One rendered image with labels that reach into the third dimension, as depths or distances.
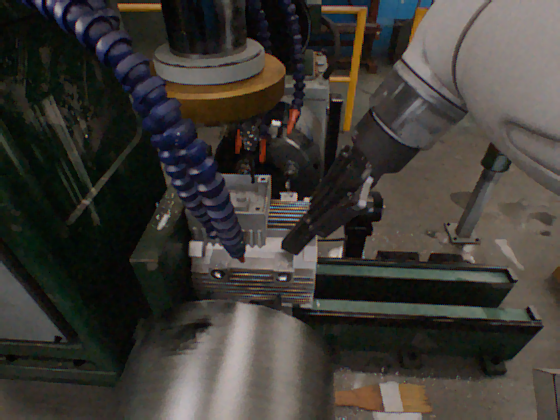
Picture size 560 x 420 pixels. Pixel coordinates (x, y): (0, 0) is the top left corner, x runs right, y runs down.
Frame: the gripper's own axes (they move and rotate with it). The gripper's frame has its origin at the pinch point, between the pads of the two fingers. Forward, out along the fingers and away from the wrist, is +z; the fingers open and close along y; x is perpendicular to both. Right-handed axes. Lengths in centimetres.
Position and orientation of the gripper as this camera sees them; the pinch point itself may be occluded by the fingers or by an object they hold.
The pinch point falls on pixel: (300, 235)
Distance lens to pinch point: 50.1
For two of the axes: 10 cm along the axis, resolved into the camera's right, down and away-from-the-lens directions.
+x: 8.6, 4.1, 2.9
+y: -0.7, 6.6, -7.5
